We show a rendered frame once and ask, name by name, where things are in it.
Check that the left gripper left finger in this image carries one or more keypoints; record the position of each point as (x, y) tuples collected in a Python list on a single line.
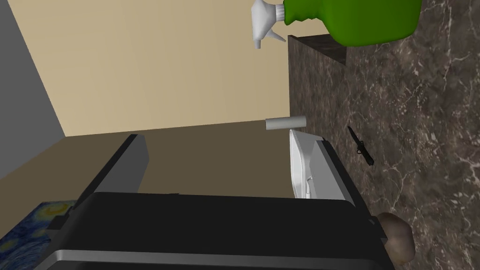
[(125, 167)]

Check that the brown potato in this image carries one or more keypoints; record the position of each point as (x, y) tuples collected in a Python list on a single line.
[(398, 238)]

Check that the blue swirl painting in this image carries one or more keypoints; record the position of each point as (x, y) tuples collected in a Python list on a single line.
[(28, 232)]

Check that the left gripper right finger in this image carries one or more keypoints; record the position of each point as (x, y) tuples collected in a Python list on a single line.
[(330, 176)]

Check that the grey cylinder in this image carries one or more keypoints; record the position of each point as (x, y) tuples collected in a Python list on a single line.
[(285, 122)]

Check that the green spray bottle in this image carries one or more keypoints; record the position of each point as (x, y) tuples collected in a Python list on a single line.
[(356, 18)]

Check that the black knife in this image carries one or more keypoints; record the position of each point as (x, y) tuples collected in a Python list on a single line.
[(360, 146)]

